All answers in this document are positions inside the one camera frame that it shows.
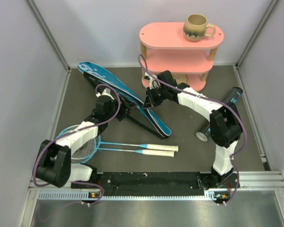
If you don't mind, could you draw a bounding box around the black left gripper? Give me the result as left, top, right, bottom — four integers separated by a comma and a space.
105, 93, 137, 121

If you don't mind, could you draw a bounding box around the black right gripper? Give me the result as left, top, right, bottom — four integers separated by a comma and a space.
143, 86, 168, 110

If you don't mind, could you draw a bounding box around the blue sport racket bag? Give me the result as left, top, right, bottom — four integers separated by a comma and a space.
78, 61, 172, 140

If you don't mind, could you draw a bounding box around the black shuttlecock tube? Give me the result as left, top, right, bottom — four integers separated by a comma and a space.
196, 87, 243, 142

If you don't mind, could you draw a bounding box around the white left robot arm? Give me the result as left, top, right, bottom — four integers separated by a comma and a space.
32, 95, 129, 188

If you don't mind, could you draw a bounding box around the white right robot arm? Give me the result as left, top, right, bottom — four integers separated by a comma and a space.
144, 70, 245, 187

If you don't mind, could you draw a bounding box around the blue badminton racket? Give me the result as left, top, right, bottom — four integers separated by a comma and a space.
56, 122, 178, 164
71, 136, 178, 164

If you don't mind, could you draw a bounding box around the round painted beige coaster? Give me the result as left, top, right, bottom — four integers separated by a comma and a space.
173, 74, 187, 84

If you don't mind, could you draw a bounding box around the pink three-tier shelf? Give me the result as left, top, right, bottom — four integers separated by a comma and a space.
140, 22, 224, 91

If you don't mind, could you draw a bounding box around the beige ceramic mug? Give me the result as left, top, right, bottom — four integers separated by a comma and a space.
183, 14, 216, 42

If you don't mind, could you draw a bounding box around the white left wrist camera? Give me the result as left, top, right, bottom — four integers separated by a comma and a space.
96, 88, 114, 100

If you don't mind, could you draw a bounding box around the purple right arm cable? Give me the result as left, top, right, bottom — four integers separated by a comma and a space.
137, 54, 249, 206

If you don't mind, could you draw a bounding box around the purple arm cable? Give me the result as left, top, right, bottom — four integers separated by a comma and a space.
137, 54, 249, 206
32, 84, 121, 204

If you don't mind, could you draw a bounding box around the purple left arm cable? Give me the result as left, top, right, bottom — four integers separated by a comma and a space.
32, 84, 121, 204

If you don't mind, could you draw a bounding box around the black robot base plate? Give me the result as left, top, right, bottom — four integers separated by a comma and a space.
71, 172, 240, 197

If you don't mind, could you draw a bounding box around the grey slotted cable duct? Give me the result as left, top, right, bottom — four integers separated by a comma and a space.
37, 190, 230, 201

